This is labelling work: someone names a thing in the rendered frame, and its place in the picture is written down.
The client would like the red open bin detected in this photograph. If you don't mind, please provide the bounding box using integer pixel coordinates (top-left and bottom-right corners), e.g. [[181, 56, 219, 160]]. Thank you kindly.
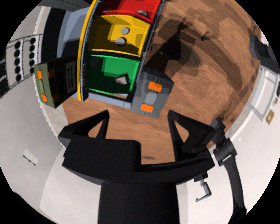
[[97, 0, 160, 24]]

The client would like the yellow thin bar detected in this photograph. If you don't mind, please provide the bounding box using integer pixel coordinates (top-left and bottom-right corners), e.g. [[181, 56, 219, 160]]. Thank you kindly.
[[77, 0, 97, 101]]

